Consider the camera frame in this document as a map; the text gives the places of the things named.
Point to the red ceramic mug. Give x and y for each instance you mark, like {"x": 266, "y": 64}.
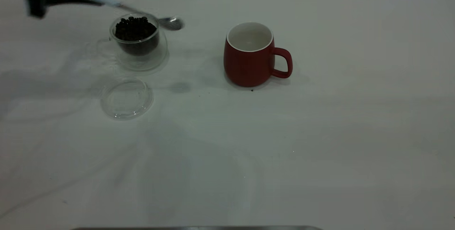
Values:
{"x": 245, "y": 66}

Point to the clear double-wall glass cup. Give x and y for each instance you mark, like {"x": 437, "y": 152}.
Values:
{"x": 144, "y": 61}

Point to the dark coffee beans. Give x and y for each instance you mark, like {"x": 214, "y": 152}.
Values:
{"x": 137, "y": 34}

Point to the clear round glass lid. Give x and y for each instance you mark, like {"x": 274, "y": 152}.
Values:
{"x": 121, "y": 111}

